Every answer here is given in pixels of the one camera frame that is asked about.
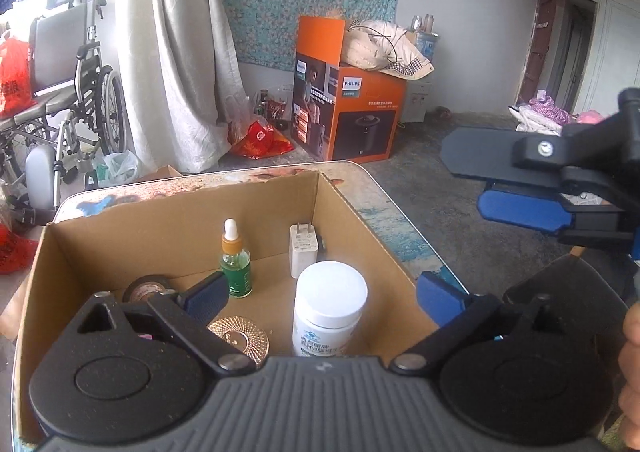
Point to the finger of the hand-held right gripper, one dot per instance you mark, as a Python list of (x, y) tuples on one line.
[(520, 212), (480, 152)]

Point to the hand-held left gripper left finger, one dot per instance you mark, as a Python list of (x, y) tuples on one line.
[(205, 299)]

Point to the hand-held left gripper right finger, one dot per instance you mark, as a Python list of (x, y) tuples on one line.
[(440, 297)]

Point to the green dropper bottle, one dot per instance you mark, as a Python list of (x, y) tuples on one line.
[(236, 272)]

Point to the black jar with gold lid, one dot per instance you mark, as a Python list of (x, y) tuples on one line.
[(240, 334)]

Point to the black electrical tape roll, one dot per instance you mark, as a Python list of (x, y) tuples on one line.
[(147, 288)]

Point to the brown cardboard box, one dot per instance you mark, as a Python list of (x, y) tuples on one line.
[(150, 242)]

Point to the white charger plug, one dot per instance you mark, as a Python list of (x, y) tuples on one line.
[(304, 252)]

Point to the white vitamin bottle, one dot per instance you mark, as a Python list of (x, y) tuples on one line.
[(327, 297)]

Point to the person's right hand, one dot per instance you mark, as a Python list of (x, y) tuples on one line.
[(631, 357)]

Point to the pink cloth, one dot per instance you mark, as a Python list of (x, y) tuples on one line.
[(591, 117)]

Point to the purple cloth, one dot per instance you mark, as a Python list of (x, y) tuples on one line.
[(550, 107)]

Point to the white water dispenser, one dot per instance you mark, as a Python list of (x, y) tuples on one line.
[(415, 100)]

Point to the blue water jug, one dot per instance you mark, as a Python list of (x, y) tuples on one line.
[(427, 40)]

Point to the orange appliance box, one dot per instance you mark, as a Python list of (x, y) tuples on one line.
[(360, 102)]

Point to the brown wooden door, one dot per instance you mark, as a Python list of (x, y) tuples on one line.
[(542, 32)]

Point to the white cloth bag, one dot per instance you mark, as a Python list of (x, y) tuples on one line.
[(385, 50)]

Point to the white door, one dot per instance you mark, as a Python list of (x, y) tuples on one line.
[(615, 32)]

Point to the white plastic bag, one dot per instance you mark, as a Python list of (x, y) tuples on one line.
[(117, 167)]

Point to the red snack bag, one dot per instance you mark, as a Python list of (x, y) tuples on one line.
[(260, 140)]

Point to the red plastic bag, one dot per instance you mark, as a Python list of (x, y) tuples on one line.
[(15, 77), (15, 249)]

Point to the dark glass bottle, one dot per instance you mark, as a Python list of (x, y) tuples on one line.
[(262, 102)]

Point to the white curtain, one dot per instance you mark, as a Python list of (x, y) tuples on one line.
[(175, 32)]

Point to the grey wheelchair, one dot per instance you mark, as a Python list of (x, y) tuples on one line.
[(65, 47)]

